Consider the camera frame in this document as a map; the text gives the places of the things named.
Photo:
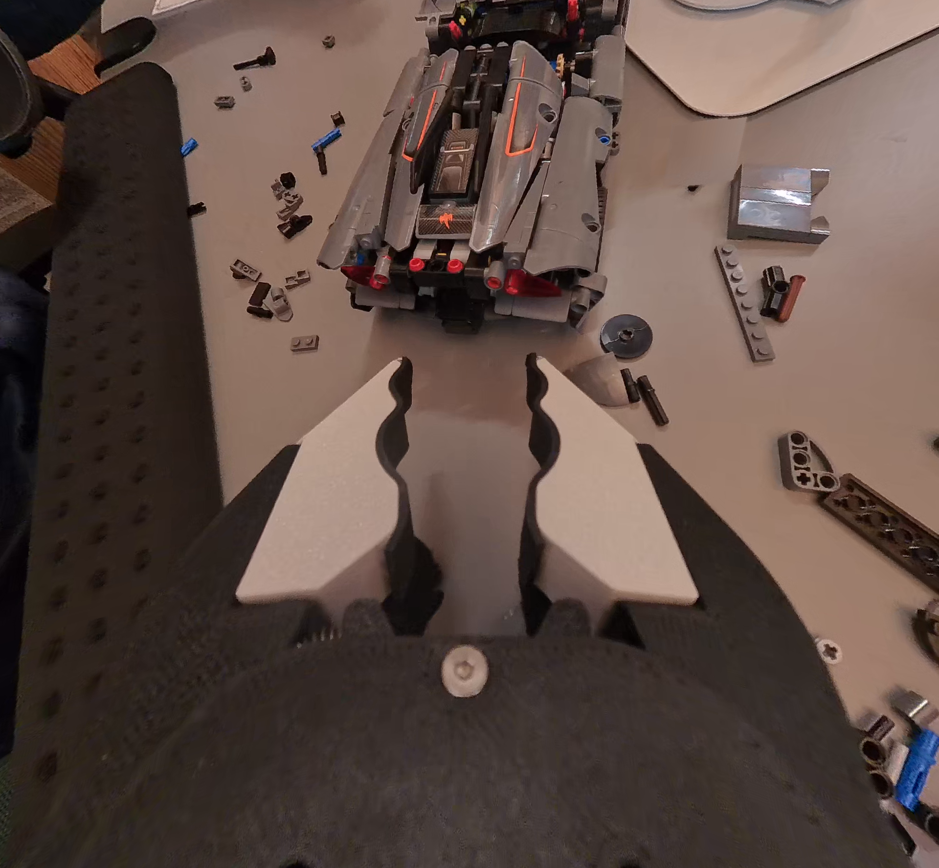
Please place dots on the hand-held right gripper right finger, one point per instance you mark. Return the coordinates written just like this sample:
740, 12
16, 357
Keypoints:
616, 516

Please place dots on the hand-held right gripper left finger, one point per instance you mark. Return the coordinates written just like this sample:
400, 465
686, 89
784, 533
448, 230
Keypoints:
315, 516

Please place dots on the grey lego car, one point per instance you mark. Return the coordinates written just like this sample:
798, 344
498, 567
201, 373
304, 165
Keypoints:
528, 119

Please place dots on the black lego axle pin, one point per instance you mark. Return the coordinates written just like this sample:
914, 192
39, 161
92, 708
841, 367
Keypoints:
629, 387
653, 400

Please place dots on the pale lego dome piece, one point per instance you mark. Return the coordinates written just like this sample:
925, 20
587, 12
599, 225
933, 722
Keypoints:
598, 383

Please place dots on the grey flat lego plate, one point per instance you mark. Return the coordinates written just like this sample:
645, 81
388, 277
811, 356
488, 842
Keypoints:
305, 345

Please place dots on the dark round lego dish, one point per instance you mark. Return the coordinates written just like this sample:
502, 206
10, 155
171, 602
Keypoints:
626, 334

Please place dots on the blue lego pin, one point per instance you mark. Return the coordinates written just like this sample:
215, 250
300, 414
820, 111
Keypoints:
189, 146
326, 139

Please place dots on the grey curved lego liftarm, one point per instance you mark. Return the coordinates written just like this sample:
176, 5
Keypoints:
818, 457

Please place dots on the scattered small dark lego pieces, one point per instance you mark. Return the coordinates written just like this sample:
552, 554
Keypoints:
258, 295

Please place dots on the dark perforated lego plate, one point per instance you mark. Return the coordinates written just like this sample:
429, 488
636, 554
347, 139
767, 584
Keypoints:
843, 497

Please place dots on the long grey studded lego plate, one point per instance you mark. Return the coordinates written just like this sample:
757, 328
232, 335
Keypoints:
744, 303

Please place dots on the small white round lego piece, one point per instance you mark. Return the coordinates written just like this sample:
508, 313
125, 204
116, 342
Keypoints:
829, 649

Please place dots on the dark curved lego part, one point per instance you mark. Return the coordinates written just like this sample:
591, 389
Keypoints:
930, 629

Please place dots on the grey lego wedge block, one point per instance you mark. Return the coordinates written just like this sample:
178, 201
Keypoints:
770, 215

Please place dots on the pile of mixed lego parts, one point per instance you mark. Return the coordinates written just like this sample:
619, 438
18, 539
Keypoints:
921, 765

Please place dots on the black perforated pad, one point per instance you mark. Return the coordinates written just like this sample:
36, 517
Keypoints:
110, 369

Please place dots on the black oval chair foot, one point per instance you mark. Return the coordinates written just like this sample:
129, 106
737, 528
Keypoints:
125, 44

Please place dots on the black connector with brown pin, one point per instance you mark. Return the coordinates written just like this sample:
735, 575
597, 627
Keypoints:
774, 288

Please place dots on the black chair base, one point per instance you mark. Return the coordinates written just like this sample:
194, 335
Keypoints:
18, 97

